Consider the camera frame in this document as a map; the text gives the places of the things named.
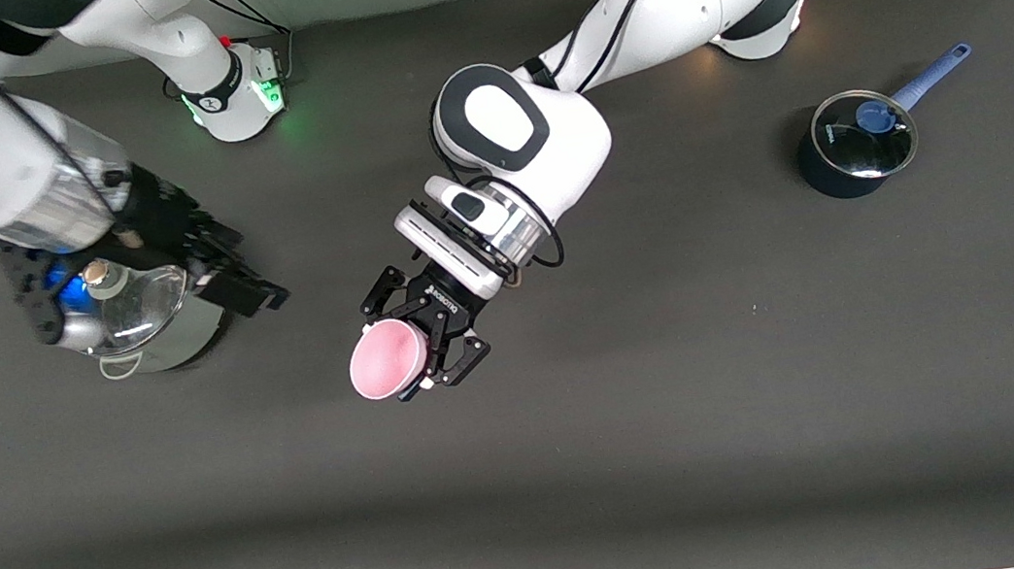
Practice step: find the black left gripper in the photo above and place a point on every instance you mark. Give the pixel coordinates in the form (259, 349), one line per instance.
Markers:
(443, 302)

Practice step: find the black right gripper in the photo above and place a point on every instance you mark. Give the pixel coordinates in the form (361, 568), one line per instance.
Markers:
(161, 215)

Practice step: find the pink plastic cup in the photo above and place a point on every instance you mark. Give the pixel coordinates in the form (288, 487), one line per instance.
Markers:
(385, 359)

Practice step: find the glass lid with brass knob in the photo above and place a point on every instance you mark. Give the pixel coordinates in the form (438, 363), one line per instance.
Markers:
(143, 308)

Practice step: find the dark blue saucepan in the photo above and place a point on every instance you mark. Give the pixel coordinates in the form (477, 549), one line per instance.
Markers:
(832, 183)

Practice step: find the glass lid with blue knob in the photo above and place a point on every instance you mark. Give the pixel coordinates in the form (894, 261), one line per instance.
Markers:
(851, 146)

